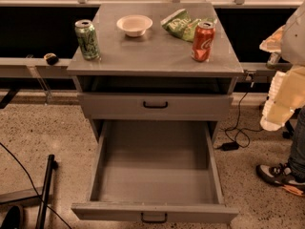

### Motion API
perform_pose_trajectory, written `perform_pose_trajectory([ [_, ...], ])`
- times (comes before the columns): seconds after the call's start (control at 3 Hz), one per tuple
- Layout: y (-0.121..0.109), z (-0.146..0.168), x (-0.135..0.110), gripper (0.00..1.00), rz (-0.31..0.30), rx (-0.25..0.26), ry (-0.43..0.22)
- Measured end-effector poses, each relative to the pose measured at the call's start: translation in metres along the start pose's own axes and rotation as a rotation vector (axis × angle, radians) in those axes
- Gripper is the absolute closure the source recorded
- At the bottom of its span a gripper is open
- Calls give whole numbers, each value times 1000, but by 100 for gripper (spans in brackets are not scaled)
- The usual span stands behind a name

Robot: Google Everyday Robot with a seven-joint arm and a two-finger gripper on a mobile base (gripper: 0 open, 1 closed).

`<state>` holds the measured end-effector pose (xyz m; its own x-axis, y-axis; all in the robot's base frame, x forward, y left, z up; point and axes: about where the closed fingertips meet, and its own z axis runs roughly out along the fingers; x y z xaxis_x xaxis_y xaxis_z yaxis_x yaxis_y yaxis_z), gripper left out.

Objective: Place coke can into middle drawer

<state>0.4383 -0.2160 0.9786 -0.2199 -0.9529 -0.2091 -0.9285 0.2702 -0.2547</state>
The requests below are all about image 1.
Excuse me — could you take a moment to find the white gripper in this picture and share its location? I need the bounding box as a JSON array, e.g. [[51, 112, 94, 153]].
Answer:
[[259, 26, 305, 131]]

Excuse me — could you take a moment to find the red coke can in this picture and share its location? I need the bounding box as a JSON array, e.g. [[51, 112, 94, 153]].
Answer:
[[192, 21, 215, 62]]

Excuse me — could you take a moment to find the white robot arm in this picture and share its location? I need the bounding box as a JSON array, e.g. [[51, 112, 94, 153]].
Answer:
[[259, 3, 305, 131]]

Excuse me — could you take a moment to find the grey drawer cabinet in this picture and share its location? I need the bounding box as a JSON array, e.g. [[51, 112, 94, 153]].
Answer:
[[68, 2, 243, 140]]

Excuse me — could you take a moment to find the open grey bottom drawer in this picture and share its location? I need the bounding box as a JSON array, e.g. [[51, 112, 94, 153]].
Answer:
[[71, 120, 238, 223]]

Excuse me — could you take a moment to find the closed grey middle drawer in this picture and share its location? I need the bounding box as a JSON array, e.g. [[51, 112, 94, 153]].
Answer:
[[78, 93, 233, 121]]

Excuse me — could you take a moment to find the green soda can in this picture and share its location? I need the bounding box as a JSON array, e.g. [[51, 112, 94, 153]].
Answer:
[[74, 19, 100, 60]]

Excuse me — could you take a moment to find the clear plastic bottle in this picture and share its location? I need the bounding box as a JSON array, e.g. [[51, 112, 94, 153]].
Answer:
[[266, 52, 281, 69]]

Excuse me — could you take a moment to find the blue jeans leg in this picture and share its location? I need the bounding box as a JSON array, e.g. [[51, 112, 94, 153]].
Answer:
[[288, 107, 305, 182]]

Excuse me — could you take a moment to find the grey sneaker with orange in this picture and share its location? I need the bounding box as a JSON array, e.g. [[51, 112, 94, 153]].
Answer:
[[255, 163, 305, 197]]

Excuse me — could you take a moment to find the green chip bag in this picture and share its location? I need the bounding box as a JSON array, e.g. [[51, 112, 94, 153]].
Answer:
[[160, 9, 217, 42]]

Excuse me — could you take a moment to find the white bowl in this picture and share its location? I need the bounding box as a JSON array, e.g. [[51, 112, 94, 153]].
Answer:
[[116, 15, 153, 37]]

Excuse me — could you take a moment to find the black tape measure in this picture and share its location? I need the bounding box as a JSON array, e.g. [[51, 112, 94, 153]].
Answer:
[[44, 53, 59, 66]]

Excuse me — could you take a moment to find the black metal stand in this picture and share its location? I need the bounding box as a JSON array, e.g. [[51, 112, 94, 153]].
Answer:
[[0, 154, 59, 229]]

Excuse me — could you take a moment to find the black shoe tip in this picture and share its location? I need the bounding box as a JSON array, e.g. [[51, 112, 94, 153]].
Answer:
[[0, 205, 23, 229]]

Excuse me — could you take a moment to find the black power adapter with cable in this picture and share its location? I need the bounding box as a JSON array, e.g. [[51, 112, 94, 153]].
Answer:
[[215, 89, 262, 151]]

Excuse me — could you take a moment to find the grey metal rail shelf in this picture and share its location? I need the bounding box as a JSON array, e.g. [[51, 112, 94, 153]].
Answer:
[[0, 57, 71, 78]]

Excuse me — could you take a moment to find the black floor cable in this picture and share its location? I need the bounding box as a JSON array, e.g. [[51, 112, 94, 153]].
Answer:
[[0, 142, 73, 229]]

